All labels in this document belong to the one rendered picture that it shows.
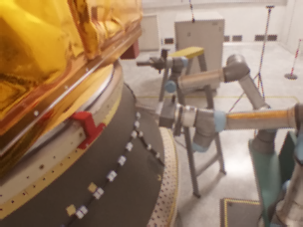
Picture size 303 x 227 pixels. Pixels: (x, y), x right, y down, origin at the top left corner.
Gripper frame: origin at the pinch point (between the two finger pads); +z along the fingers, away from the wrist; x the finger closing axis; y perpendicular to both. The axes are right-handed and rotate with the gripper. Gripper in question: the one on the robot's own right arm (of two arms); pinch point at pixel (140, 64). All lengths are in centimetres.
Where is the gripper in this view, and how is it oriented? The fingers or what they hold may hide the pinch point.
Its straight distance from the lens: 121.3
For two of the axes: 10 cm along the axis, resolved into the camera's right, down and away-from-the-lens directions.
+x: -3.3, -4.9, 8.1
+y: -0.6, 8.6, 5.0
